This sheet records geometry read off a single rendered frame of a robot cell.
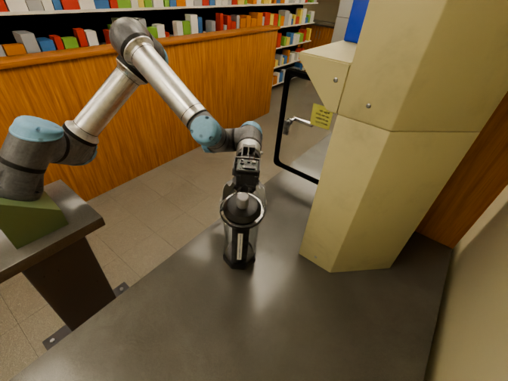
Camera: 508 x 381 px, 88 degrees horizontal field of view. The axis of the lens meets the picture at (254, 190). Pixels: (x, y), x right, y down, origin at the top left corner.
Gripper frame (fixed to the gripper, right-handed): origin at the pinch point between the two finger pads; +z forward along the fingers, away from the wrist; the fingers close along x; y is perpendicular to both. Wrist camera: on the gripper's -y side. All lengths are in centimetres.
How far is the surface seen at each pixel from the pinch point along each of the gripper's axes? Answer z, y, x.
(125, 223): -84, -127, -97
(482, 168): -19, 6, 67
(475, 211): -14, -6, 71
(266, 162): -191, -137, 16
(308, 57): -15.4, 32.7, 11.0
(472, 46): -6, 40, 35
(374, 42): -9.1, 38.1, 20.7
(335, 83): -11.2, 29.7, 16.6
